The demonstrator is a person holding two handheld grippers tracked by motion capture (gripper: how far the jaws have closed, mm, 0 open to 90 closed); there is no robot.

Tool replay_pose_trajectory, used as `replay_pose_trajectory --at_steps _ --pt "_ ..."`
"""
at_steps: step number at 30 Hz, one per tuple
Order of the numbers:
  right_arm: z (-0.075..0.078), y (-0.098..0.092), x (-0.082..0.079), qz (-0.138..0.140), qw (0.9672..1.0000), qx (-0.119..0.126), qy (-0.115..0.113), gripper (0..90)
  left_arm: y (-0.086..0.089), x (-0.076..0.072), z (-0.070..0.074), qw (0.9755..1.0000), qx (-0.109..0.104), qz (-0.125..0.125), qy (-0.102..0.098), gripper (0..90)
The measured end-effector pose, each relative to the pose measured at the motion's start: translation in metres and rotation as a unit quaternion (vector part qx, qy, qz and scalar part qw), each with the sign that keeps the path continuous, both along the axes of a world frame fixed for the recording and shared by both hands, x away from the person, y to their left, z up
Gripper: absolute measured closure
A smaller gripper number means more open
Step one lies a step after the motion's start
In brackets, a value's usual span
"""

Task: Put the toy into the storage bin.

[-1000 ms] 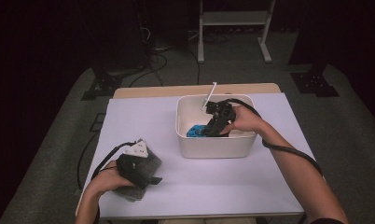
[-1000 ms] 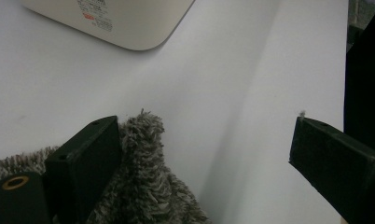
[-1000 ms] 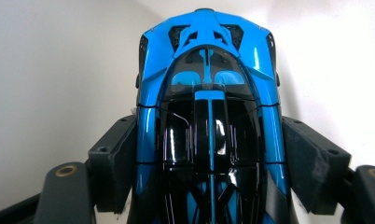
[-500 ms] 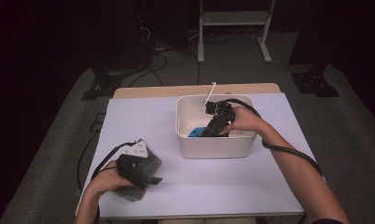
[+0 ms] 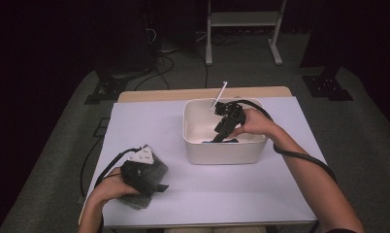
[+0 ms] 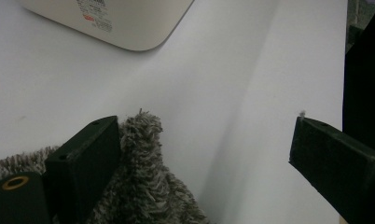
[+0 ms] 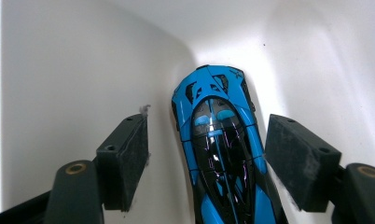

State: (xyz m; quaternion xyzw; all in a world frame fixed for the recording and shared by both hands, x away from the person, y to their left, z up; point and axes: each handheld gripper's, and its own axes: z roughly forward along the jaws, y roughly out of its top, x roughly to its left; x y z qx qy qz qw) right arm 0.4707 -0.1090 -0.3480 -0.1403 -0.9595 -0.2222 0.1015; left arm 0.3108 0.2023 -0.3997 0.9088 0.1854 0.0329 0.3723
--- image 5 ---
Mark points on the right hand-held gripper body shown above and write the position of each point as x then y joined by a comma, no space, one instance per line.
233,115

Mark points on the white metal stand frame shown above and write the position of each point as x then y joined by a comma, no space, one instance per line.
243,18

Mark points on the grey fluffy cloth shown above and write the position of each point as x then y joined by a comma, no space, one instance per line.
160,171

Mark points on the white plastic bin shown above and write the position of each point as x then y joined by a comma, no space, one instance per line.
222,153

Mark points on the person's right hand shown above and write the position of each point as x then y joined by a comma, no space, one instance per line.
257,124

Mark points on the black stand base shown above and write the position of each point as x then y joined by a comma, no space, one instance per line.
107,89
327,87

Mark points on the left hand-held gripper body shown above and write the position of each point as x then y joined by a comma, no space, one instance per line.
138,176

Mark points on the person's left hand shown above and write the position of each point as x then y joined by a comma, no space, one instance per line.
113,191

